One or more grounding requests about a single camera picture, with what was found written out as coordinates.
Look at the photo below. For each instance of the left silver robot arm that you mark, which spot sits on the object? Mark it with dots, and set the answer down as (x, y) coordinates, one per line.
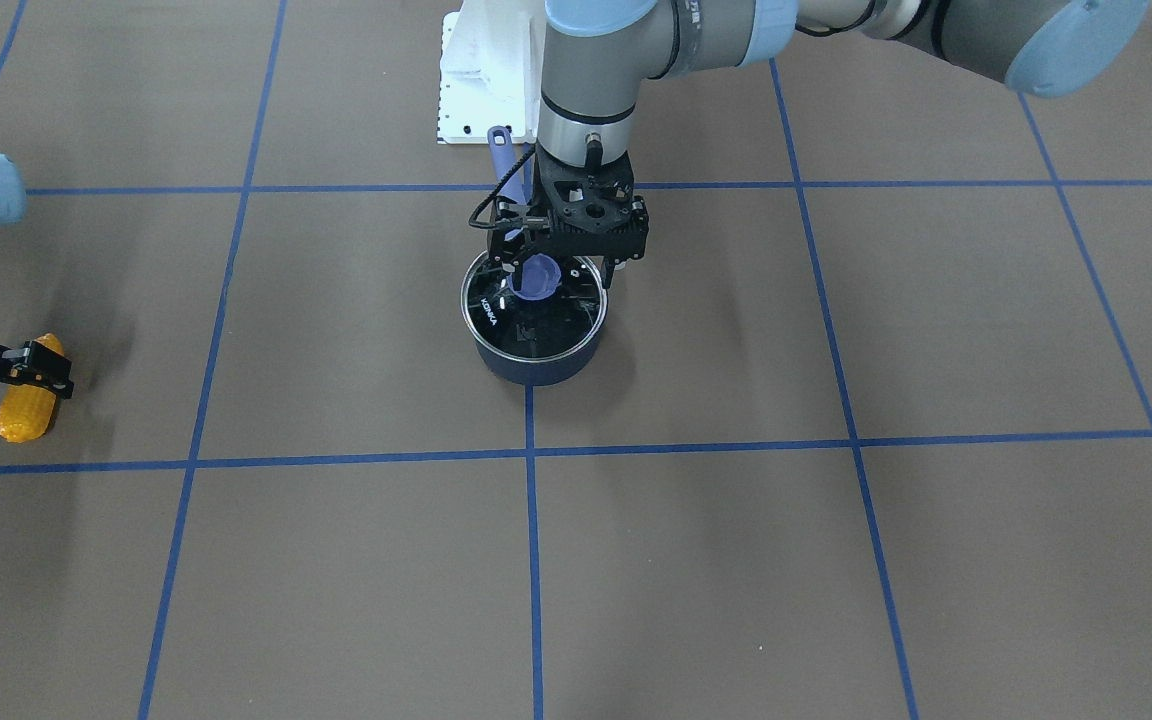
(1038, 48)

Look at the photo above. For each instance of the blue saucepan with handle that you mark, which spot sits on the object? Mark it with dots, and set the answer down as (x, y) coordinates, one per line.
(511, 173)

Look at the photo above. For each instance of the yellow plastic corn cob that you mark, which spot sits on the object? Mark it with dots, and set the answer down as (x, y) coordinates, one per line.
(26, 413)

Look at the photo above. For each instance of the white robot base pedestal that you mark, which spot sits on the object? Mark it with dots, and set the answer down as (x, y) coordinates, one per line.
(486, 80)

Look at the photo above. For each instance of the glass pot lid blue knob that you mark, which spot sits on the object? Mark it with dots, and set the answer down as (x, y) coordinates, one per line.
(562, 322)

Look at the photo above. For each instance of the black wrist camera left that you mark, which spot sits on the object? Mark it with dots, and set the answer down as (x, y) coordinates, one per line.
(496, 214)

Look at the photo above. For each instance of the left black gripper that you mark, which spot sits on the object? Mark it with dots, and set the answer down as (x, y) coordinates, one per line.
(513, 241)

